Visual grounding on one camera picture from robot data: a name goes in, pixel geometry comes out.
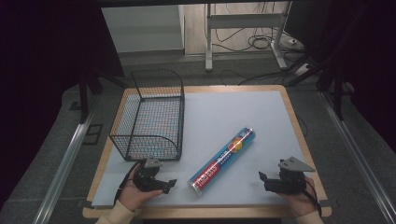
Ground white power strip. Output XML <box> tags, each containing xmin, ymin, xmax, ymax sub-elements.
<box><xmin>293</xmin><ymin>63</ymin><xmax>313</xmax><ymax>77</ymax></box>

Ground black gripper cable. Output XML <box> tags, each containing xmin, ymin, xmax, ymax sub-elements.
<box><xmin>303</xmin><ymin>177</ymin><xmax>322</xmax><ymax>217</ymax></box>
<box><xmin>113</xmin><ymin>160</ymin><xmax>142</xmax><ymax>205</ymax></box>

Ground person's right hand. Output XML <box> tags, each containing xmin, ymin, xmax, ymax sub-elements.
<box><xmin>277</xmin><ymin>175</ymin><xmax>318</xmax><ymax>217</ymax></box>

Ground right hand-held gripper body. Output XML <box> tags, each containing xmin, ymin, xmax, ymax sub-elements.
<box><xmin>266</xmin><ymin>156</ymin><xmax>317</xmax><ymax>196</ymax></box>

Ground aluminium floor rail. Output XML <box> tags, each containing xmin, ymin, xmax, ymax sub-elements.
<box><xmin>318</xmin><ymin>89</ymin><xmax>396</xmax><ymax>217</ymax></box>
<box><xmin>32</xmin><ymin>99</ymin><xmax>98</xmax><ymax>224</ymax></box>

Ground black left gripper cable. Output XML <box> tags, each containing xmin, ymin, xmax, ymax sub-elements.
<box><xmin>113</xmin><ymin>160</ymin><xmax>142</xmax><ymax>205</ymax></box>

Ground person's left hand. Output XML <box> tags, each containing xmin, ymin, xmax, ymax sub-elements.
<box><xmin>118</xmin><ymin>173</ymin><xmax>164</xmax><ymax>213</ymax></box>

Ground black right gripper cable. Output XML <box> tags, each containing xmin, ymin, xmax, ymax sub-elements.
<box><xmin>303</xmin><ymin>177</ymin><xmax>322</xmax><ymax>217</ymax></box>

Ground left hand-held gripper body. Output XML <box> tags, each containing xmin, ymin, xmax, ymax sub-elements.
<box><xmin>133</xmin><ymin>157</ymin><xmax>166</xmax><ymax>192</ymax></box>

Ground black floor cables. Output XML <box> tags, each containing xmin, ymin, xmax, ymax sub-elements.
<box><xmin>204</xmin><ymin>3</ymin><xmax>309</xmax><ymax>87</ymax></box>

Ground white cabinet panel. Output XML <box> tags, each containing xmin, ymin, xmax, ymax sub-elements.
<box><xmin>100</xmin><ymin>5</ymin><xmax>185</xmax><ymax>54</ymax></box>

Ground white metal desk frame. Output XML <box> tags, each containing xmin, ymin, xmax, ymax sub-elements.
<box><xmin>204</xmin><ymin>2</ymin><xmax>290</xmax><ymax>73</ymax></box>

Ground black floor plate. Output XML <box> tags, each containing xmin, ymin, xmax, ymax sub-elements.
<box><xmin>82</xmin><ymin>123</ymin><xmax>105</xmax><ymax>146</ymax></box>

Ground black wire basket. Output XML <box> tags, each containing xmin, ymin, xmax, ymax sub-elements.
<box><xmin>108</xmin><ymin>68</ymin><xmax>186</xmax><ymax>162</ymax></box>

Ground black metal stand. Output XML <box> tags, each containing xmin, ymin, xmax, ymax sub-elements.
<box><xmin>286</xmin><ymin>6</ymin><xmax>368</xmax><ymax>121</ymax></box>
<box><xmin>77</xmin><ymin>69</ymin><xmax>129</xmax><ymax>125</ymax></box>

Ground light blue table mat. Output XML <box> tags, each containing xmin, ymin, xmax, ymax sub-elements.
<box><xmin>91</xmin><ymin>90</ymin><xmax>313</xmax><ymax>209</ymax></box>

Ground blue cling film roll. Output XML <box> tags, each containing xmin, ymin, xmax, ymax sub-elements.
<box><xmin>187</xmin><ymin>126</ymin><xmax>257</xmax><ymax>196</ymax></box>

